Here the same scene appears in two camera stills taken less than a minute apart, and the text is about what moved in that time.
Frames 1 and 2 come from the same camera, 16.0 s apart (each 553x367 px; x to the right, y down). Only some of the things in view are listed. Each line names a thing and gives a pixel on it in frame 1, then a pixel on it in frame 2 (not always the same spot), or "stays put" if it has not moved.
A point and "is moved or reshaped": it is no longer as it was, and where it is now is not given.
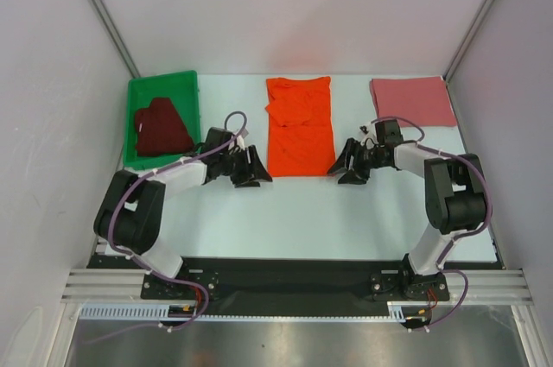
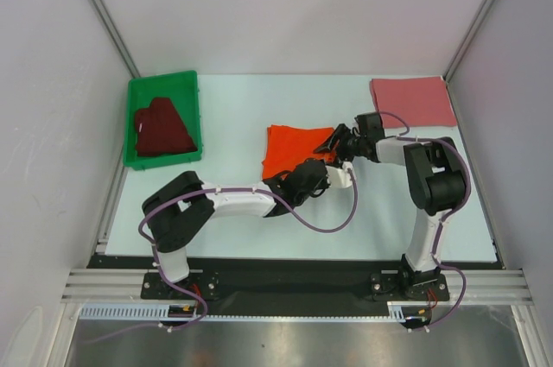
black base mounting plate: [283, 281] stays put
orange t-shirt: [301, 134] is moved or reshaped
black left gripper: [254, 169] → [323, 182]
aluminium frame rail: [484, 287] stays put
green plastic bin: [182, 89] stays put
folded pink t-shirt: [415, 101] stays put
